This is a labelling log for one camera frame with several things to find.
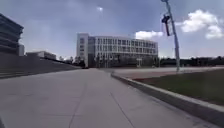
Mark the white multi-storey building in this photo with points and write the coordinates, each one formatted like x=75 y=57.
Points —
x=113 y=46

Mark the grey concrete slab pavement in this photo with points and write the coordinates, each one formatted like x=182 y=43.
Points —
x=73 y=100

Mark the grey pole with sign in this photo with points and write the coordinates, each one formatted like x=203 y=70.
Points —
x=175 y=43

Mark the grey concrete kerb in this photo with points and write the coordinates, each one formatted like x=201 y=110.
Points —
x=173 y=98

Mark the low grey building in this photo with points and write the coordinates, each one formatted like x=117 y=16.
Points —
x=41 y=55

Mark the grass area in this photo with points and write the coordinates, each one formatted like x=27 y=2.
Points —
x=193 y=85

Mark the dark stepped embankment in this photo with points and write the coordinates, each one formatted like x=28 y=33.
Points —
x=26 y=65

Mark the row of trees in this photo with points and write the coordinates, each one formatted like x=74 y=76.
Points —
x=200 y=61

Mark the dark building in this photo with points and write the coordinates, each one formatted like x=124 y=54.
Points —
x=8 y=36

